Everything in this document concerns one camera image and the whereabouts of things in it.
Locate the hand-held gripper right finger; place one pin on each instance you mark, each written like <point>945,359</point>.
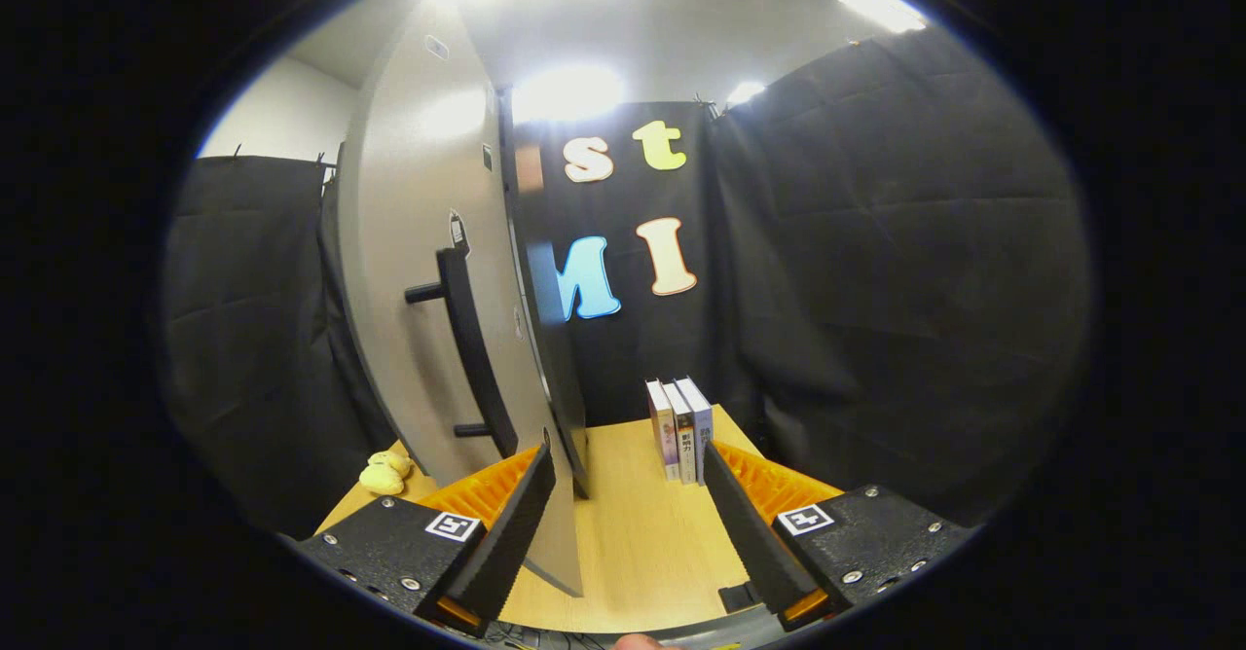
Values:
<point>750,533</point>

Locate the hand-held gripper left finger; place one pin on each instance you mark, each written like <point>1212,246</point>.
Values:
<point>516,533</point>

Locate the beige cabinet door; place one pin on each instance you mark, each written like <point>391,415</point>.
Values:
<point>409,193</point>

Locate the small black block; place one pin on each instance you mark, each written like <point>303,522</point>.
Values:
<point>738,597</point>

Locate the white cover book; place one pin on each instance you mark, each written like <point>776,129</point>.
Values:
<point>683,436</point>

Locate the pink cover book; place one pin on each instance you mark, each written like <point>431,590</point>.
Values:
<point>664,431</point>

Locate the yellow plush toy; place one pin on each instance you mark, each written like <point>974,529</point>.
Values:
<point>384,475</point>

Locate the dark grey cabinet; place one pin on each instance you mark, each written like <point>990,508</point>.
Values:
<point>550,339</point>

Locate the black backdrop cloth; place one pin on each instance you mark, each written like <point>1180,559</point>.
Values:
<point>876,290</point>

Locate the ceiling light panel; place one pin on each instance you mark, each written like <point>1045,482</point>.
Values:
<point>745,93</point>
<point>567,93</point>

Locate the long ceiling light strip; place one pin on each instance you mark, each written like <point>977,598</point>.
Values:
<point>881,6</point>

